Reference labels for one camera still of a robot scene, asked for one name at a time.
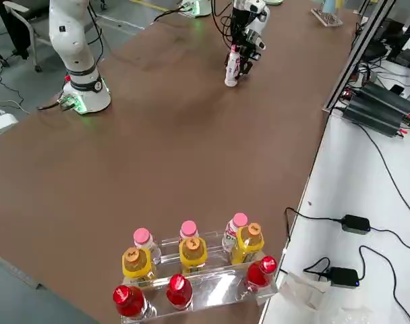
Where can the pink bottle cap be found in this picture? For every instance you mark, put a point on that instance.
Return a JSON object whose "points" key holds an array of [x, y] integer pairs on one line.
{"points": [[234, 49]]}

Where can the black monitor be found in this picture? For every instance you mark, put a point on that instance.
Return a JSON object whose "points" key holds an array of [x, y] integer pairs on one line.
{"points": [[405, 33]]}

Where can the grey office chair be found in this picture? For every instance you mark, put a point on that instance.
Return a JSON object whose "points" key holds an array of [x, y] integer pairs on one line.
{"points": [[23, 30]]}

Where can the white pink-capped shelf bottle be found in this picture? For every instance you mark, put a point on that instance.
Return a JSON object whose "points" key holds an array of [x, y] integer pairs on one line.
{"points": [[142, 238], [233, 229], [188, 229]]}

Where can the clear plastic bag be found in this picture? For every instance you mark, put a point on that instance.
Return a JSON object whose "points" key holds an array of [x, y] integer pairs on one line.
{"points": [[302, 290]]}

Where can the blue plastic cup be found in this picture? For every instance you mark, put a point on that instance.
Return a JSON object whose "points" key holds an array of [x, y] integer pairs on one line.
{"points": [[329, 5]]}

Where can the white control box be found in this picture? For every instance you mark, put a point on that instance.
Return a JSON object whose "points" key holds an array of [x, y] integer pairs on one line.
{"points": [[1, 123]]}

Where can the clear acrylic shelf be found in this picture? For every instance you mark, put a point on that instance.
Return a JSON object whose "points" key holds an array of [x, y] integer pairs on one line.
{"points": [[218, 290]]}

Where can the yellow juice bottle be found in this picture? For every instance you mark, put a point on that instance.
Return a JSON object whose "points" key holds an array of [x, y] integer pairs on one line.
{"points": [[137, 266], [247, 246], [192, 256]]}

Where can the aluminium profile post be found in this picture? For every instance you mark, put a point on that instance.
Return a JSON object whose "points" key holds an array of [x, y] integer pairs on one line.
{"points": [[356, 57]]}

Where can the black ribbed power supply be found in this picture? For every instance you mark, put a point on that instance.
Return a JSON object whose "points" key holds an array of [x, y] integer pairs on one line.
{"points": [[377, 109]]}

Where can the black power adapter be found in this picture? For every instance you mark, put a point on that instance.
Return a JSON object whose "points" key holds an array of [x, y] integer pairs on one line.
{"points": [[343, 277], [356, 223]]}

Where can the pale green plate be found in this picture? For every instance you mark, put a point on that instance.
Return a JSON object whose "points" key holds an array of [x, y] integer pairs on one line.
{"points": [[274, 2]]}

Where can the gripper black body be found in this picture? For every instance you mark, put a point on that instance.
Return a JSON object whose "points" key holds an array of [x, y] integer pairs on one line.
{"points": [[250, 51], [242, 17]]}

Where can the white drink bottle red label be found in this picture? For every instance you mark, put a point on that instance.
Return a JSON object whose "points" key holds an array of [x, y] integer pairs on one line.
{"points": [[232, 72]]}

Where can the yellow plastic cup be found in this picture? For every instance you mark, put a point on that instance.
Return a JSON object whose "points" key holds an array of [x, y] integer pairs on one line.
{"points": [[340, 2]]}

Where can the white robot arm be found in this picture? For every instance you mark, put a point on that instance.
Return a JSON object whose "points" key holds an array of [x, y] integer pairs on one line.
{"points": [[77, 50], [260, 20]]}

